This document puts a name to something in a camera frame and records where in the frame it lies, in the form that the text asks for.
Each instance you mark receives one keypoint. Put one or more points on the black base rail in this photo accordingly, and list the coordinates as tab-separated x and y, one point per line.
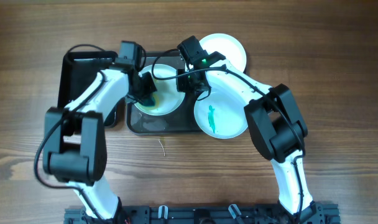
316	213

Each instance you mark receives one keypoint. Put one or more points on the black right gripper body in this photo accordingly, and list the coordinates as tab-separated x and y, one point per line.
185	81

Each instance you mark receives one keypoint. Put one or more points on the grey serving tray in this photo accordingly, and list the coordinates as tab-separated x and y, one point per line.
181	120

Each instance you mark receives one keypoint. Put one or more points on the black water tray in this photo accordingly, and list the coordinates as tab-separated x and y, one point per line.
79	70

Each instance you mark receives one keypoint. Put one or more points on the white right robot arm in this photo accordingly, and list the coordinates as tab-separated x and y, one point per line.
276	126

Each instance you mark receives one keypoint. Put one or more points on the green yellow sponge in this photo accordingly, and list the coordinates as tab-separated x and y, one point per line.
151	102

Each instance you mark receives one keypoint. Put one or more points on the white plate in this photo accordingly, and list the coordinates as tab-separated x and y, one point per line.
167	98
220	115
228	46

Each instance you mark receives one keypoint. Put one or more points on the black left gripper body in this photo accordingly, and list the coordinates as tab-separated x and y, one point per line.
144	86

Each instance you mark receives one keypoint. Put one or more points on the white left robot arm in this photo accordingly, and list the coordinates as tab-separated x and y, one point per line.
73	149

